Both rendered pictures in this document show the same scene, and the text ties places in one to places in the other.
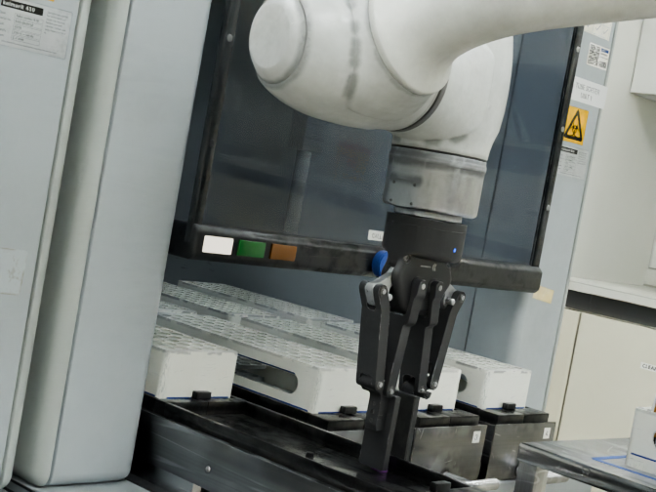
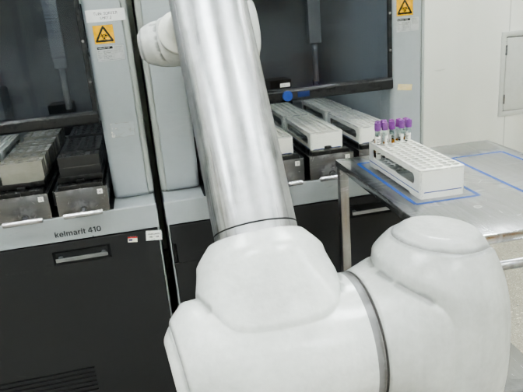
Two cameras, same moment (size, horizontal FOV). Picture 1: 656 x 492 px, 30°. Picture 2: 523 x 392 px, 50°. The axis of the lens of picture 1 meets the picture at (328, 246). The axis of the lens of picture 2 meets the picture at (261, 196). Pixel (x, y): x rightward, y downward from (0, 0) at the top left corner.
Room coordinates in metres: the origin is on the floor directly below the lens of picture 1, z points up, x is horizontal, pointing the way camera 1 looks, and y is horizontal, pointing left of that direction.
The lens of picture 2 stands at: (0.00, -0.93, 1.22)
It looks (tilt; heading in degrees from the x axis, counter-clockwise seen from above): 18 degrees down; 36
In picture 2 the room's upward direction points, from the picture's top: 5 degrees counter-clockwise
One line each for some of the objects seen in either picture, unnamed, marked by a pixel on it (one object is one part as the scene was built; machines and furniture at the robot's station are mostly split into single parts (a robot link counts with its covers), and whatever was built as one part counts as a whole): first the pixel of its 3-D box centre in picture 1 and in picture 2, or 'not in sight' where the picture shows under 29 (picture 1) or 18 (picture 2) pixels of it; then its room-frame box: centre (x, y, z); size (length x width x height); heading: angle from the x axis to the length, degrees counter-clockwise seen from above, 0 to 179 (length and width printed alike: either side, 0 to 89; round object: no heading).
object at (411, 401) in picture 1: (398, 429); not in sight; (1.14, -0.10, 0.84); 0.03 x 0.01 x 0.07; 47
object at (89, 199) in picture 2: not in sight; (89, 169); (1.10, 0.54, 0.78); 0.73 x 0.14 x 0.09; 47
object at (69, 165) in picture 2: not in sight; (79, 165); (0.94, 0.36, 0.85); 0.12 x 0.02 x 0.06; 137
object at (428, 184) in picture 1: (432, 186); not in sight; (1.13, -0.09, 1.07); 0.09 x 0.09 x 0.06
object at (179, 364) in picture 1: (114, 349); not in sight; (1.35, 0.21, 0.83); 0.30 x 0.10 x 0.06; 47
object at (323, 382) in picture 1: (254, 365); (265, 138); (1.42, 0.06, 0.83); 0.30 x 0.10 x 0.06; 47
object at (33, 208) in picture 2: not in sight; (40, 175); (0.99, 0.64, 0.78); 0.73 x 0.14 x 0.09; 47
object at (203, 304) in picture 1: (183, 315); (286, 117); (1.74, 0.19, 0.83); 0.30 x 0.10 x 0.06; 47
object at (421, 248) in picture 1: (419, 265); not in sight; (1.13, -0.09, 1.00); 0.08 x 0.07 x 0.09; 137
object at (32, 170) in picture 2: not in sight; (22, 173); (0.83, 0.47, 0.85); 0.12 x 0.02 x 0.06; 138
